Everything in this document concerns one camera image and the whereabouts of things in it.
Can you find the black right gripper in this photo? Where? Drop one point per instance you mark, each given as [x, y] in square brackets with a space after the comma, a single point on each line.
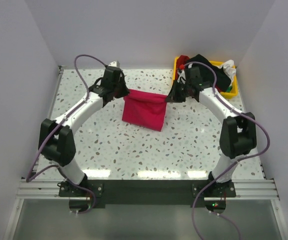
[173, 96]

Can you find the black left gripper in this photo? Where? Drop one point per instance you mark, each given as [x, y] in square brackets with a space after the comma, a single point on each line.
[125, 91]

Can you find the pink t-shirt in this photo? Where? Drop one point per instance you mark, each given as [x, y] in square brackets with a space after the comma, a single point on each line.
[145, 109]

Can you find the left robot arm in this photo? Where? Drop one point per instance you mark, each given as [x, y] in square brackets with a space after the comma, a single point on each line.
[56, 138]

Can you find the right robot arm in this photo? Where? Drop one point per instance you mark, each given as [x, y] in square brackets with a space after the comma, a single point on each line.
[238, 133]

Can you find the dark red t-shirt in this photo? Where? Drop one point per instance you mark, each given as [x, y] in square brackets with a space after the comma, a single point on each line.
[180, 60]

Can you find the black t-shirt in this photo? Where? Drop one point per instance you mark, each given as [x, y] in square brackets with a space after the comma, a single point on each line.
[223, 82]

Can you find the green t-shirt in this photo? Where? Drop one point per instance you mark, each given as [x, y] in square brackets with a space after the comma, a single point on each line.
[229, 89]

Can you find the yellow plastic bin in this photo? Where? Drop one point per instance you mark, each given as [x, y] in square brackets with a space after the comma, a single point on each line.
[228, 95]

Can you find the white t-shirt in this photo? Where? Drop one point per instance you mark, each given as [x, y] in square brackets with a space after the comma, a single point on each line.
[229, 69]

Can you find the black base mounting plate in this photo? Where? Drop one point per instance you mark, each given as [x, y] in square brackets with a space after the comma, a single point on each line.
[147, 192]

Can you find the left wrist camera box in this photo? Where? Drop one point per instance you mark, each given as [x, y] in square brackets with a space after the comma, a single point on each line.
[115, 64]

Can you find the aluminium front rail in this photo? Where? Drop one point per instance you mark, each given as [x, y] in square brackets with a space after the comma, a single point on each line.
[245, 189]

